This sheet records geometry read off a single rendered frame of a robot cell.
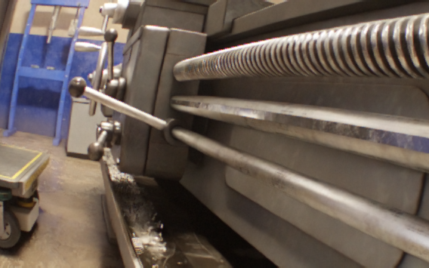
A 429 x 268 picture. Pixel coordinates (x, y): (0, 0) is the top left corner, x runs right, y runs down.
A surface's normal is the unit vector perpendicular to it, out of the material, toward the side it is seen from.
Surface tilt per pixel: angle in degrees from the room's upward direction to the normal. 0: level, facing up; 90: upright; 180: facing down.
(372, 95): 90
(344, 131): 90
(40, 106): 90
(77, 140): 90
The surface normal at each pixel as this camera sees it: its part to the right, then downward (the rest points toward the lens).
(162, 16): 0.29, 0.10
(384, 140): -0.94, -0.14
